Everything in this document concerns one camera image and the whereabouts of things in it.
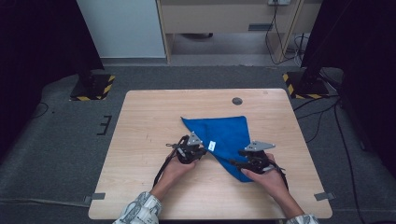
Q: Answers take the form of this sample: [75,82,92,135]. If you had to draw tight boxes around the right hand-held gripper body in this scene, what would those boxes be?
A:
[244,140,276,175]

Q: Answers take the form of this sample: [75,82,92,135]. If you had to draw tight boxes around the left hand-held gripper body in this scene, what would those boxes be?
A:
[165,131,209,165]

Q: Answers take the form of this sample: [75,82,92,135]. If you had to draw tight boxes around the blue cloth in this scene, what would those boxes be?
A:
[180,115,254,184]

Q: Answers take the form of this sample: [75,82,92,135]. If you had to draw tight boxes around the person's left hand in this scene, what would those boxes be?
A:
[158,150,199,194]

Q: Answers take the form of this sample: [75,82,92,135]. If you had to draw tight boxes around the person's right hand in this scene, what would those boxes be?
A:
[240,152,290,201]

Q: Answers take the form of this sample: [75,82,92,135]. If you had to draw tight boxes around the grey tape strip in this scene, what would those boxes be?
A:
[82,192,106,205]
[313,191,337,202]

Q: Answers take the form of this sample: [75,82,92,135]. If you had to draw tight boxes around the black stand base yellow stripes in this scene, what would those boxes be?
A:
[69,72,117,102]
[281,71,331,101]

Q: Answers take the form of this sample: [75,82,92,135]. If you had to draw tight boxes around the light wooden desk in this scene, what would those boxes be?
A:
[155,0,322,65]

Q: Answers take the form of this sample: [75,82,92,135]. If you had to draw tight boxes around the white cabinet panel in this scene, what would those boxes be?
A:
[76,0,167,60]

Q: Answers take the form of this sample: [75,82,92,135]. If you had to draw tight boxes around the black curtain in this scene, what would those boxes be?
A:
[300,0,396,180]
[0,0,106,160]

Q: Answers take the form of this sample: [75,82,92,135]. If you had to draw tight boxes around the right hand-held gripper black cable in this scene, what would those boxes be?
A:
[270,159,290,191]

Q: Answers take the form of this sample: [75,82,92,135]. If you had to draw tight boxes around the hand-held gripper black cable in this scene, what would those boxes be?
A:
[270,159,290,191]
[152,155,176,189]

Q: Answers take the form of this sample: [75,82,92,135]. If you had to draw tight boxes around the left hand-held gripper black cable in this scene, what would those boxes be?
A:
[152,155,176,189]

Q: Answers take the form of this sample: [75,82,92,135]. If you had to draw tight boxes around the long black floor cable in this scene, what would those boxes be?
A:
[332,99,360,224]

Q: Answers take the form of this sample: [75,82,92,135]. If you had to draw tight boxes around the black hanging cable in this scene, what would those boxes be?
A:
[263,0,301,66]

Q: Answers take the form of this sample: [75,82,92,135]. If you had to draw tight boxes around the thin black floor cable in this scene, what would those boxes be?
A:
[30,101,50,120]

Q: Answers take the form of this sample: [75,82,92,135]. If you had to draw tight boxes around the grey floor cable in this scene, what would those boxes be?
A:
[0,197,92,209]

